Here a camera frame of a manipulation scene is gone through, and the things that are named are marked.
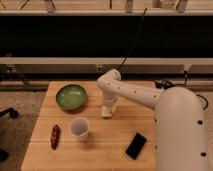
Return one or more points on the white sponge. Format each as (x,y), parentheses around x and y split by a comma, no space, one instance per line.
(107,112)

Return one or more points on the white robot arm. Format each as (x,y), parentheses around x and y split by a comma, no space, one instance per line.
(181,138)

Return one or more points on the green ceramic bowl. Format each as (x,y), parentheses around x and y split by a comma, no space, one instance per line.
(71,97)

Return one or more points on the translucent white cup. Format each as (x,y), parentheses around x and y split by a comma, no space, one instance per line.
(79,128)

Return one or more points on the black smartphone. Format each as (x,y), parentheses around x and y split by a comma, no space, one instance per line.
(136,146)

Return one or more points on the grey metal rail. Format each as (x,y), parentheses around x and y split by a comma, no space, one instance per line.
(103,64)

